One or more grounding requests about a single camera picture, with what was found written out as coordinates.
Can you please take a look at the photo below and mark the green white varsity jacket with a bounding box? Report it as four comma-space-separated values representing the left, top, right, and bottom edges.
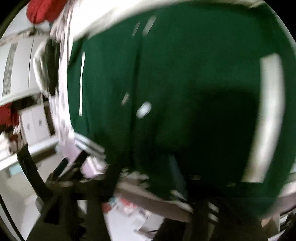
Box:
33, 0, 296, 223

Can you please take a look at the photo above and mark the white drawer cabinet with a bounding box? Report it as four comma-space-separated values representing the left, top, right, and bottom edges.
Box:
1, 104, 54, 160

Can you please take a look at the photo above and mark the red quilt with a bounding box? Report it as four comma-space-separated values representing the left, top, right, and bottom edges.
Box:
26, 0, 68, 24

